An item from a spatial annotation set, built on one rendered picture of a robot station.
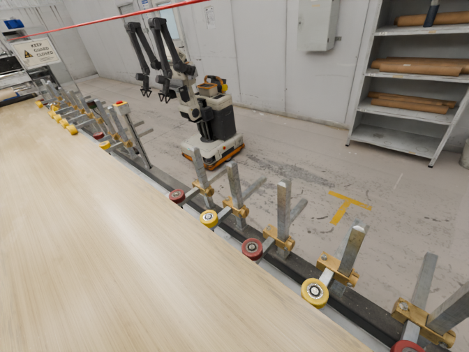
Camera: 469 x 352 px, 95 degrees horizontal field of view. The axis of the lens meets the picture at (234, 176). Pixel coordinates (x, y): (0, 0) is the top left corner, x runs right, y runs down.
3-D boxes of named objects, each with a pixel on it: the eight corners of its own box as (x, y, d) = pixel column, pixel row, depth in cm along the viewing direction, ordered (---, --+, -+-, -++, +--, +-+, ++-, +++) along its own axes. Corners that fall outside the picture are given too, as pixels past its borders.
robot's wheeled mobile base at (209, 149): (216, 137, 341) (213, 122, 325) (246, 148, 303) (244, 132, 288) (181, 157, 306) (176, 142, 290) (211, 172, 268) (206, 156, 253)
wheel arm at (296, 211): (301, 202, 111) (301, 197, 109) (307, 205, 109) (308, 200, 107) (248, 265, 89) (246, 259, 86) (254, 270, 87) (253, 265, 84)
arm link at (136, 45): (133, 22, 193) (128, 23, 200) (127, 23, 191) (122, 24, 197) (152, 72, 220) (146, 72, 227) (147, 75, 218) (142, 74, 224)
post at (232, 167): (243, 230, 119) (231, 158, 90) (247, 233, 117) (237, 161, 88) (239, 234, 118) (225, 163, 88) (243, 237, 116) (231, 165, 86)
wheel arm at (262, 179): (262, 180, 124) (262, 174, 121) (266, 182, 122) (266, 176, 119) (206, 230, 101) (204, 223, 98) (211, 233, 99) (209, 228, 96)
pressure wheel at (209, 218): (211, 242, 98) (206, 225, 91) (201, 232, 103) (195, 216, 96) (224, 231, 102) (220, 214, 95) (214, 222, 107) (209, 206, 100)
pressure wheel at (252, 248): (260, 274, 84) (259, 258, 76) (241, 268, 86) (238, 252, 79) (266, 256, 89) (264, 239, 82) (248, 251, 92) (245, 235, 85)
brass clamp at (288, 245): (270, 229, 101) (269, 222, 98) (295, 244, 93) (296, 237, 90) (262, 238, 98) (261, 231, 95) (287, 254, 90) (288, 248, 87)
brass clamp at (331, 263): (322, 256, 85) (324, 249, 82) (358, 278, 77) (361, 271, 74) (315, 268, 82) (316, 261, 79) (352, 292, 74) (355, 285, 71)
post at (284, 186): (281, 253, 104) (283, 176, 74) (287, 258, 102) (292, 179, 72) (277, 258, 102) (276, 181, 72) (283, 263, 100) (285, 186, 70)
